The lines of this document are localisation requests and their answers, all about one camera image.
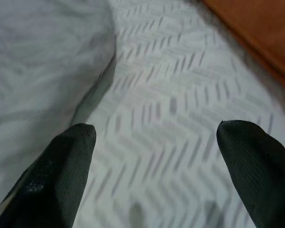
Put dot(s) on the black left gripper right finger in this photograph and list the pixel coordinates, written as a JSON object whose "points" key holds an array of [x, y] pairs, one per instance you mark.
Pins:
{"points": [[263, 178]]}

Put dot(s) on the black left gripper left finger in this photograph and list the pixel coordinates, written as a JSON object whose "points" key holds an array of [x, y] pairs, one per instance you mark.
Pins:
{"points": [[50, 180]]}

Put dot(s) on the white crumpled duvet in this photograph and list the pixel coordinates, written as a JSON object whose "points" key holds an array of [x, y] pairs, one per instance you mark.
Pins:
{"points": [[38, 59]]}

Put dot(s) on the white herringbone patterned mattress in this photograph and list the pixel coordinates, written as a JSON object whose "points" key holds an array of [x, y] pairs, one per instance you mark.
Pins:
{"points": [[168, 95]]}

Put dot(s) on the orange suede pillow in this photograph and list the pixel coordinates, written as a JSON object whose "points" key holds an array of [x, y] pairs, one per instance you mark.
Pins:
{"points": [[263, 28]]}

